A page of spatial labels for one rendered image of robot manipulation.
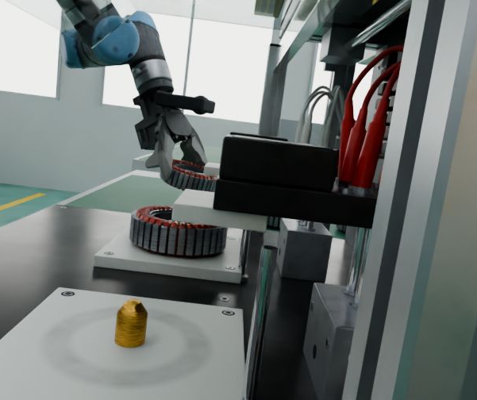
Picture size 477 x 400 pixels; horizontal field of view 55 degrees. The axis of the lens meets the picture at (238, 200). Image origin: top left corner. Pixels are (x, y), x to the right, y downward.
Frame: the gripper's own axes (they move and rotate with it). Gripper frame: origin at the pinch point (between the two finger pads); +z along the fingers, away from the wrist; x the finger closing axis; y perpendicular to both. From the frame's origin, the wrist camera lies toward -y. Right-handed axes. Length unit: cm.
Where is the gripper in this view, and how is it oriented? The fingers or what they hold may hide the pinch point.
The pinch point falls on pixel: (191, 178)
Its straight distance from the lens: 88.8
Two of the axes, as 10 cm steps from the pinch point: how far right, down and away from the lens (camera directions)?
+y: -8.0, 3.2, 5.1
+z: 3.0, 9.5, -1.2
